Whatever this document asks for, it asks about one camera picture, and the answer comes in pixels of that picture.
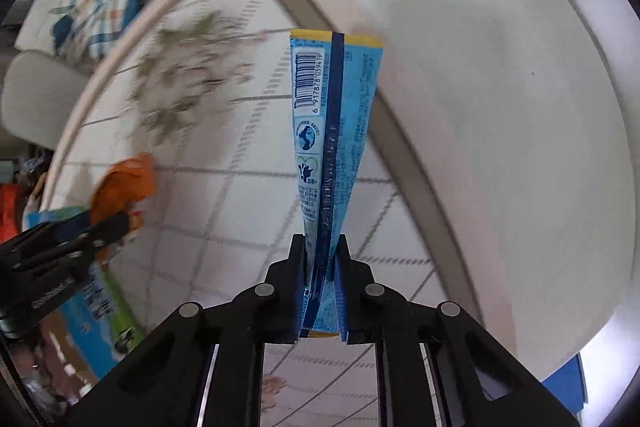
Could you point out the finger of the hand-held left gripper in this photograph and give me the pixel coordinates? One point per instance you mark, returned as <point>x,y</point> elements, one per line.
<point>112,227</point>
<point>70,227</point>

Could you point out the orange snack packet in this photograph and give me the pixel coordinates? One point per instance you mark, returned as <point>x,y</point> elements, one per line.
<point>125,182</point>

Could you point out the grey tall-back chair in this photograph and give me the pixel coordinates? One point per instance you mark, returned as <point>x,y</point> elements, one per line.
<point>35,97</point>

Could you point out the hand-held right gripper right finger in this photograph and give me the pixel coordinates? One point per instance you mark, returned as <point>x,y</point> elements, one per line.
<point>342,297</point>

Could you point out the long blue snack packet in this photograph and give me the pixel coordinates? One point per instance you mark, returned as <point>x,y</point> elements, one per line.
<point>325,107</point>

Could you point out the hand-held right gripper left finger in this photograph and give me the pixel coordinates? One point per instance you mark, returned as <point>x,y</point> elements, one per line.
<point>297,297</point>

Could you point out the cardboard box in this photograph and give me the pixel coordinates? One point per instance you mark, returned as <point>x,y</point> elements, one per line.
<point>95,312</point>

